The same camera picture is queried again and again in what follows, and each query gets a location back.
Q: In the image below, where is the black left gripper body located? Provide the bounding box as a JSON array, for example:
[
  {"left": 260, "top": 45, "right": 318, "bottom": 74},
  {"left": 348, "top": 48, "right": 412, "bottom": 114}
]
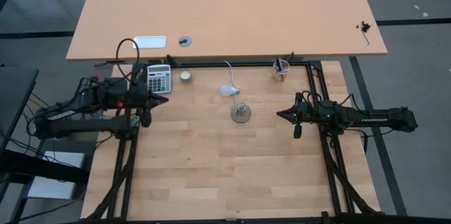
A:
[{"left": 127, "top": 80, "right": 153, "bottom": 129}]

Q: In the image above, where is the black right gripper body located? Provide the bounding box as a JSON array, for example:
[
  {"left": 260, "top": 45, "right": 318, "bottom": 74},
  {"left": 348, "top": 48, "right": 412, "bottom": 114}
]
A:
[{"left": 294, "top": 99, "right": 320, "bottom": 139}]

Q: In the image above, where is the metal lamp socket base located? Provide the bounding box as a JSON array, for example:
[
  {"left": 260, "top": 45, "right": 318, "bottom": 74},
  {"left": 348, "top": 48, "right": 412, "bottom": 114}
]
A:
[{"left": 230, "top": 103, "right": 252, "bottom": 124}]

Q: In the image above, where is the white lightbulb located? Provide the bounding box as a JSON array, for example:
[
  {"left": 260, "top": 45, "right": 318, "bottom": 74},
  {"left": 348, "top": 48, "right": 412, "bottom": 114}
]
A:
[{"left": 219, "top": 85, "right": 241, "bottom": 97}]

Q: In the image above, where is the grey desk calculator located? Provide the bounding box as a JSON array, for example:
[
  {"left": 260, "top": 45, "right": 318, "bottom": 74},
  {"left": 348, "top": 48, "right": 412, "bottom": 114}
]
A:
[{"left": 146, "top": 63, "right": 173, "bottom": 94}]

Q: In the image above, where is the white rectangular desk plate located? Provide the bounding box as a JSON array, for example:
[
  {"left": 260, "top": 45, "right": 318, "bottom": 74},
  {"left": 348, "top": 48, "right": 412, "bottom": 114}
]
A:
[{"left": 132, "top": 35, "right": 167, "bottom": 49}]

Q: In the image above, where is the beige wooden desk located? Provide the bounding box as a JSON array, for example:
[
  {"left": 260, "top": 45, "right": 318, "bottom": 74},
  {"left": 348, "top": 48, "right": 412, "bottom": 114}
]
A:
[{"left": 66, "top": 0, "right": 388, "bottom": 62}]

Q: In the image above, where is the dark grey table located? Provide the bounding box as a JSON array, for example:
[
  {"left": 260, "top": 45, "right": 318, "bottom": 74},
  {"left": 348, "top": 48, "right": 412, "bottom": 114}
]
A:
[{"left": 0, "top": 67, "right": 39, "bottom": 151}]

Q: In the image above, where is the black table beam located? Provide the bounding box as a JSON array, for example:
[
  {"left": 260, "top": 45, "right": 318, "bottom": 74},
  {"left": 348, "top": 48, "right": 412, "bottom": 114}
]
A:
[{"left": 0, "top": 149, "right": 89, "bottom": 185}]

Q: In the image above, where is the grey cart white panel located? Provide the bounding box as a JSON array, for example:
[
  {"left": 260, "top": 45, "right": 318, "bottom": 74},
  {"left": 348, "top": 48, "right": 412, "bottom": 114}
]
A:
[{"left": 27, "top": 138, "right": 97, "bottom": 201}]

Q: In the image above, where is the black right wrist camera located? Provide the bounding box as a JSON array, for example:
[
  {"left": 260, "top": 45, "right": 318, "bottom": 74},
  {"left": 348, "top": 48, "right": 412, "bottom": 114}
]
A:
[{"left": 319, "top": 99, "right": 341, "bottom": 118}]

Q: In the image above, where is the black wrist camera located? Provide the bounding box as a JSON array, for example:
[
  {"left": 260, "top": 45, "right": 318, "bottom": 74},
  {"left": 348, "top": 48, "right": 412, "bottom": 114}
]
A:
[
  {"left": 100, "top": 77, "right": 128, "bottom": 109},
  {"left": 319, "top": 99, "right": 341, "bottom": 118}
]

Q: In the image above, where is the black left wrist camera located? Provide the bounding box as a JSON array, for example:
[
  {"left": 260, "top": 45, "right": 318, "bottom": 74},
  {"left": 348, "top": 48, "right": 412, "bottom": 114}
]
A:
[{"left": 100, "top": 77, "right": 128, "bottom": 109}]

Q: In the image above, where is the black left camera cable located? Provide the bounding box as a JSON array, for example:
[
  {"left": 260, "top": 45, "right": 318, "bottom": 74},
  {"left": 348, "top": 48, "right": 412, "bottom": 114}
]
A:
[{"left": 115, "top": 37, "right": 141, "bottom": 85}]

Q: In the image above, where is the black aluminium table frame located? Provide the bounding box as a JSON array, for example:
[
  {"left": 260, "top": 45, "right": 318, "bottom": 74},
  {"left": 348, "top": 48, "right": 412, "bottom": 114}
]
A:
[{"left": 80, "top": 60, "right": 385, "bottom": 224}]

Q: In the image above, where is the white socket cord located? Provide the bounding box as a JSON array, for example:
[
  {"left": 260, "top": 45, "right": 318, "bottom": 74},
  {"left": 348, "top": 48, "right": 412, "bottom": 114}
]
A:
[{"left": 224, "top": 61, "right": 240, "bottom": 107}]

